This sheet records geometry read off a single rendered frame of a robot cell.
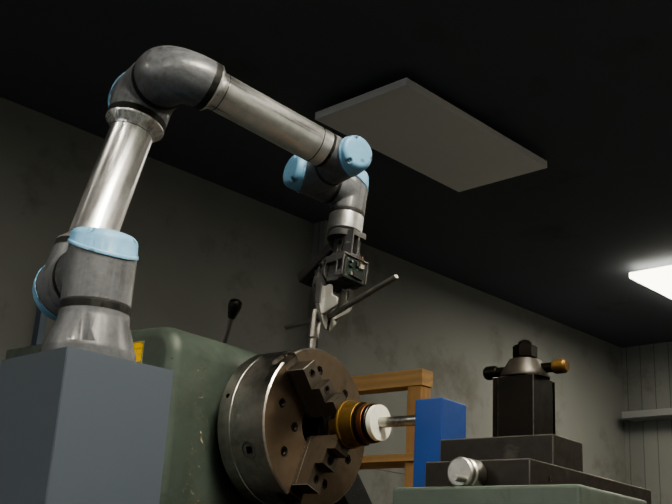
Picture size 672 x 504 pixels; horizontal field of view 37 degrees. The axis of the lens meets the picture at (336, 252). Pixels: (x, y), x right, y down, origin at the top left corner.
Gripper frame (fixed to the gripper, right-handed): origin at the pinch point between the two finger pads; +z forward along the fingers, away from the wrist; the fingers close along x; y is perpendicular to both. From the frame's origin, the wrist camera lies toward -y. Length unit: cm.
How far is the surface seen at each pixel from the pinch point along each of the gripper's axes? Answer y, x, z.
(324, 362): 1.1, 0.3, 8.3
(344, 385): -0.1, 7.4, 10.9
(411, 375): -187, 209, -76
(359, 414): 14.6, -0.5, 20.8
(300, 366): 4.9, -8.6, 12.4
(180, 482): -11.2, -20.4, 36.7
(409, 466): -187, 214, -32
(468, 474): 57, -16, 38
